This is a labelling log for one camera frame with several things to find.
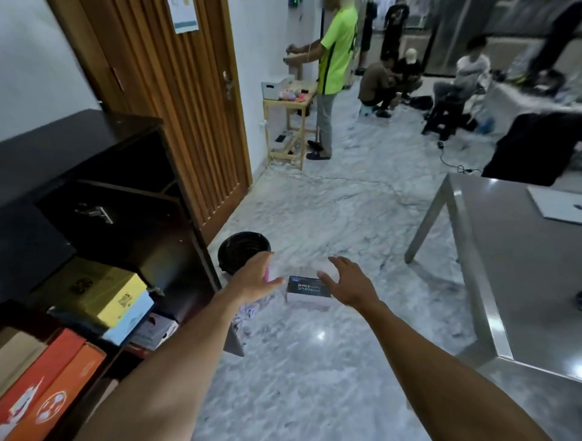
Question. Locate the person's left hand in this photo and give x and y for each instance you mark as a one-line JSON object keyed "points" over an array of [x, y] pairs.
{"points": [[254, 281]]}

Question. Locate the person's right hand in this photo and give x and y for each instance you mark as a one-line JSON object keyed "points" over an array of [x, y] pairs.
{"points": [[354, 286]]}

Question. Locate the pile of paper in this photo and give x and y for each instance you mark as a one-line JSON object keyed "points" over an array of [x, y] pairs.
{"points": [[245, 318]]}

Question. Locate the white grey patterned shoebox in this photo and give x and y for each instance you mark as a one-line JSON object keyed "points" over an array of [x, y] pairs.
{"points": [[307, 288]]}

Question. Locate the light blue Veranevada box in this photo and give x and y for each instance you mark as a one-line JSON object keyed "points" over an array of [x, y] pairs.
{"points": [[132, 322]]}

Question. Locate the yellow shoebox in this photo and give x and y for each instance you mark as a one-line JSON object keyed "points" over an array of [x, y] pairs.
{"points": [[109, 291]]}

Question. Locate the brown cardboard shoe box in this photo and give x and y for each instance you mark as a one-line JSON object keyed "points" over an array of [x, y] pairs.
{"points": [[18, 354], [102, 397]]}

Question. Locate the red Nike shoe box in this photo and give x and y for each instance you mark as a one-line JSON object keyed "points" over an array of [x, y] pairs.
{"points": [[50, 363]]}

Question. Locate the orange Dr.Osha shoe box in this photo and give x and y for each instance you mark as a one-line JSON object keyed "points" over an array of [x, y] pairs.
{"points": [[59, 395]]}

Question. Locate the dark wooden cabinet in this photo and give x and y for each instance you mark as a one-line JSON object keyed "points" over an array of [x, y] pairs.
{"points": [[68, 145]]}

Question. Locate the person's right forearm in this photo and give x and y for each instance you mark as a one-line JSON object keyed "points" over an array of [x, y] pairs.
{"points": [[445, 377]]}

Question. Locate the person's left forearm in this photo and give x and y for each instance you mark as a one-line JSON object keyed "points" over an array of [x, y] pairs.
{"points": [[173, 377]]}

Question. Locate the grey rectangular table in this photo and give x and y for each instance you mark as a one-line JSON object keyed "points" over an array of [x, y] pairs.
{"points": [[523, 272]]}

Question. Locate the small teal stool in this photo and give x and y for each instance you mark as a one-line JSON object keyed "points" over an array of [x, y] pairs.
{"points": [[366, 110]]}

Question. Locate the light wooden table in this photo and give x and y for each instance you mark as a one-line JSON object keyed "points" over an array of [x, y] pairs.
{"points": [[300, 106]]}

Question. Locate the brown wooden slatted door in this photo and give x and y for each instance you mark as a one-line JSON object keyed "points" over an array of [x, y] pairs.
{"points": [[182, 113]]}

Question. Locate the black stool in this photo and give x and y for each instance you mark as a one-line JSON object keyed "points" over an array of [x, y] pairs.
{"points": [[443, 120]]}

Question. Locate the white storage box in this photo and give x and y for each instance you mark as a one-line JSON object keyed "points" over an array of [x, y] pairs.
{"points": [[275, 88]]}

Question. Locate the silver laptop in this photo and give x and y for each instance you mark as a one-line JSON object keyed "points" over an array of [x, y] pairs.
{"points": [[557, 204]]}

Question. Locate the black jacket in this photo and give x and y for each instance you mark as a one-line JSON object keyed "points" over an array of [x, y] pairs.
{"points": [[532, 150]]}

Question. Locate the long white table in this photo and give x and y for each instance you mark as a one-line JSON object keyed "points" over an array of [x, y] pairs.
{"points": [[509, 97]]}

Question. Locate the white blue paper sheet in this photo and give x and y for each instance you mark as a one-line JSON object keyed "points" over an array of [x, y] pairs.
{"points": [[183, 16]]}

